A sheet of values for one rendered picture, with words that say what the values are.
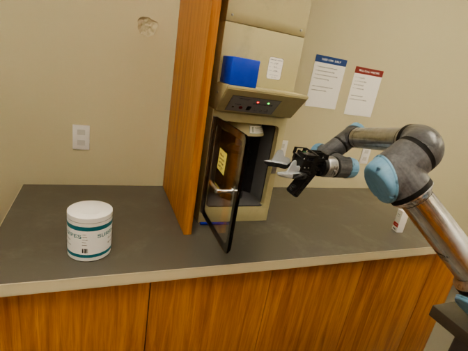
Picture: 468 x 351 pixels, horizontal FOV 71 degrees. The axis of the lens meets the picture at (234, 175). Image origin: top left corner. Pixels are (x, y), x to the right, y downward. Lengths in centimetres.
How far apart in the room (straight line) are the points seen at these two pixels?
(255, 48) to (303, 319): 111
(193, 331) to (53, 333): 46
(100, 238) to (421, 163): 92
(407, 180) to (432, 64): 164
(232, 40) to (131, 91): 58
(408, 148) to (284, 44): 62
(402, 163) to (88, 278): 91
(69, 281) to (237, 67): 82
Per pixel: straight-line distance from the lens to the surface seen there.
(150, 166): 169
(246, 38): 125
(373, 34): 214
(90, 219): 105
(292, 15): 133
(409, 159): 93
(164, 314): 124
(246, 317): 138
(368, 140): 118
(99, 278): 107
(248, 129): 132
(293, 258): 126
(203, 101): 112
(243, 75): 113
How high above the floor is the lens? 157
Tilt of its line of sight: 18 degrees down
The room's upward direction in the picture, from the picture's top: 9 degrees clockwise
